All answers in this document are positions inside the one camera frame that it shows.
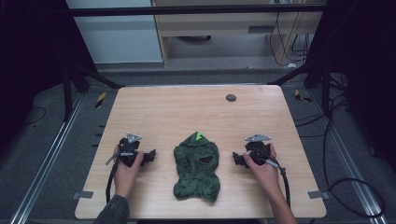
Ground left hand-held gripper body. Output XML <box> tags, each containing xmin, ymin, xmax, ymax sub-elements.
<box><xmin>118</xmin><ymin>132</ymin><xmax>146</xmax><ymax>168</ymax></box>

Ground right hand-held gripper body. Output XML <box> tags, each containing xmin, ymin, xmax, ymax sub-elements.
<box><xmin>244</xmin><ymin>133</ymin><xmax>273</xmax><ymax>166</ymax></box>

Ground green knit balaclava hat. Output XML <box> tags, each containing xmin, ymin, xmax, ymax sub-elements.
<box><xmin>173</xmin><ymin>131</ymin><xmax>222</xmax><ymax>203</ymax></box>

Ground person's left hand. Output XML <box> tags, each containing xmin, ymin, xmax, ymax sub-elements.
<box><xmin>113</xmin><ymin>145</ymin><xmax>145</xmax><ymax>199</ymax></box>

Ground person's right hand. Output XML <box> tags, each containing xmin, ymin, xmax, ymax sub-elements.
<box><xmin>242</xmin><ymin>143</ymin><xmax>281</xmax><ymax>196</ymax></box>

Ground yellow black striped tape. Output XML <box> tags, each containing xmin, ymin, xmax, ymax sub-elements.
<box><xmin>94</xmin><ymin>91</ymin><xmax>107</xmax><ymax>109</ymax></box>

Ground grey tape tab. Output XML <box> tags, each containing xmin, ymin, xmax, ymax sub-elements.
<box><xmin>71</xmin><ymin>189</ymin><xmax>94</xmax><ymax>201</ymax></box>
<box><xmin>307</xmin><ymin>189</ymin><xmax>331</xmax><ymax>201</ymax></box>

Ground black metal stand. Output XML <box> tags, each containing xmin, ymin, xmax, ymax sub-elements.
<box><xmin>61</xmin><ymin>61</ymin><xmax>126</xmax><ymax>123</ymax></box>
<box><xmin>268</xmin><ymin>57</ymin><xmax>332</xmax><ymax>118</ymax></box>

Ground white cabinet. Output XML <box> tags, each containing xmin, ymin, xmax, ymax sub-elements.
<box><xmin>64</xmin><ymin>0</ymin><xmax>164</xmax><ymax>65</ymax></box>

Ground light wooden desk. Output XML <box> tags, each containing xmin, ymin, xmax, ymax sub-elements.
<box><xmin>150</xmin><ymin>0</ymin><xmax>325</xmax><ymax>67</ymax></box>

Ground black curtain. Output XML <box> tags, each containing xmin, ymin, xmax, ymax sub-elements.
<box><xmin>305</xmin><ymin>0</ymin><xmax>396</xmax><ymax>172</ymax></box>
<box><xmin>0</xmin><ymin>0</ymin><xmax>98</xmax><ymax>157</ymax></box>

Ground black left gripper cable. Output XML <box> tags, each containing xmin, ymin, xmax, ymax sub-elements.
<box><xmin>105</xmin><ymin>150</ymin><xmax>123</xmax><ymax>204</ymax></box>

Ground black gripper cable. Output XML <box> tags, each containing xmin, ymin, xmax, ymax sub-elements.
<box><xmin>105</xmin><ymin>150</ymin><xmax>123</xmax><ymax>204</ymax></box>
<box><xmin>262</xmin><ymin>158</ymin><xmax>292</xmax><ymax>209</ymax></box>

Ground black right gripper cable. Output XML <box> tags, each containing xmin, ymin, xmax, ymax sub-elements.
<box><xmin>262</xmin><ymin>158</ymin><xmax>292</xmax><ymax>209</ymax></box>

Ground black looped floor cable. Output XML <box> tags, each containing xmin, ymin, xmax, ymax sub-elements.
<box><xmin>293</xmin><ymin>91</ymin><xmax>387</xmax><ymax>219</ymax></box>

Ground yellow-handled tool on floor right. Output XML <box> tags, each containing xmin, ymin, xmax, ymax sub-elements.
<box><xmin>293</xmin><ymin>89</ymin><xmax>313</xmax><ymax>104</ymax></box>

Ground aluminium floor rail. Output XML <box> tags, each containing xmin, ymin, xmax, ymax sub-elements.
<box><xmin>309</xmin><ymin>89</ymin><xmax>390</xmax><ymax>224</ymax></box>
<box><xmin>8</xmin><ymin>91</ymin><xmax>86</xmax><ymax>224</ymax></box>

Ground thin black floor cable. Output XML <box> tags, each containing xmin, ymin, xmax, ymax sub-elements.
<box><xmin>21</xmin><ymin>105</ymin><xmax>48</xmax><ymax>127</ymax></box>

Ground black hanging desk cables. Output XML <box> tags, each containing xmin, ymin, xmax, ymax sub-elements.
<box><xmin>268</xmin><ymin>11</ymin><xmax>315</xmax><ymax>67</ymax></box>

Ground black horizontal frame bar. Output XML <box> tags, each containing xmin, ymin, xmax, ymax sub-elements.
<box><xmin>68</xmin><ymin>3</ymin><xmax>327</xmax><ymax>18</ymax></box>

